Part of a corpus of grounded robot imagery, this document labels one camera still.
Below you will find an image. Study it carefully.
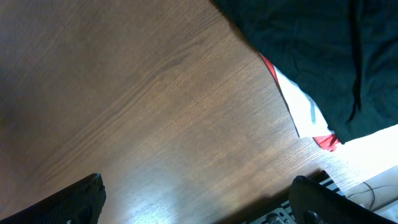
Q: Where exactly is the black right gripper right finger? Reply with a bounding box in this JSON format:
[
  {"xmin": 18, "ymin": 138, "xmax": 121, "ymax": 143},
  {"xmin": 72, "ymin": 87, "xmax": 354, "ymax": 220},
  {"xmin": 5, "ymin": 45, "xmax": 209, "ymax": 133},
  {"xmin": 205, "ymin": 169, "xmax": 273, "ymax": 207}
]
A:
[{"xmin": 289, "ymin": 175, "xmax": 394, "ymax": 224}]

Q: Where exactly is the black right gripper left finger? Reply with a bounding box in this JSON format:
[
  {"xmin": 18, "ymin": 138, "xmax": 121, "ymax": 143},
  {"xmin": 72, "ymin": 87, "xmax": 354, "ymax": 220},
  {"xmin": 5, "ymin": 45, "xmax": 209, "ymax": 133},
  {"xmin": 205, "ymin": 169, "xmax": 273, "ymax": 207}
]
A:
[{"xmin": 1, "ymin": 173, "xmax": 106, "ymax": 224}]

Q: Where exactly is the red white garment underneath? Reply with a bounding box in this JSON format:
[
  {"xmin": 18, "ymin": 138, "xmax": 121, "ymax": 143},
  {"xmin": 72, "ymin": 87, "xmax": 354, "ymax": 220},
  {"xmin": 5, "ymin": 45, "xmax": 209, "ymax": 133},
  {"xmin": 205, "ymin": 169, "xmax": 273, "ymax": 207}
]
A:
[{"xmin": 262, "ymin": 57, "xmax": 341, "ymax": 152}]

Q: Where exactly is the black garment in pile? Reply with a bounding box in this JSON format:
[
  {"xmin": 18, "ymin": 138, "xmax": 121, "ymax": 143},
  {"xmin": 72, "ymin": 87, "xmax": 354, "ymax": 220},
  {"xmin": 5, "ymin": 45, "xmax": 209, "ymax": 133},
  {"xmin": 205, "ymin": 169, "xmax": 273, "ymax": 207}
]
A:
[{"xmin": 215, "ymin": 0, "xmax": 397, "ymax": 143}]

